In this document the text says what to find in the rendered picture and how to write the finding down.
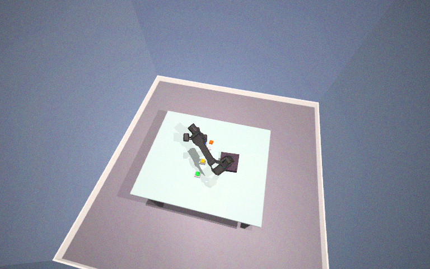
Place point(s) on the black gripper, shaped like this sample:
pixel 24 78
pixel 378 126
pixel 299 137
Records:
pixel 186 137

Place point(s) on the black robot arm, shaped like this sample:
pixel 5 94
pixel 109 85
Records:
pixel 199 139

